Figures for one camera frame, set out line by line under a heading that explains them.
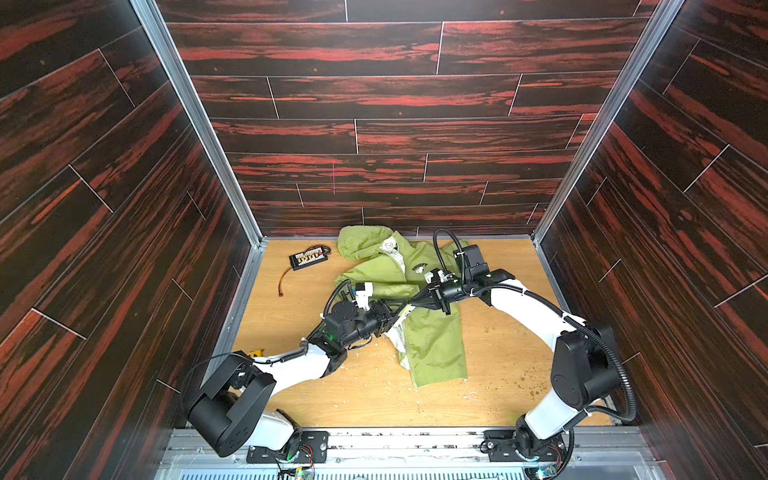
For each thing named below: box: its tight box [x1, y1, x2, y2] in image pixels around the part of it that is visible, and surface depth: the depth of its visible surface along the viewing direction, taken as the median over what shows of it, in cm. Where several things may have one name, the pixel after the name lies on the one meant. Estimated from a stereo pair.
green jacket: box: [335, 225, 468, 387], surface depth 95 cm
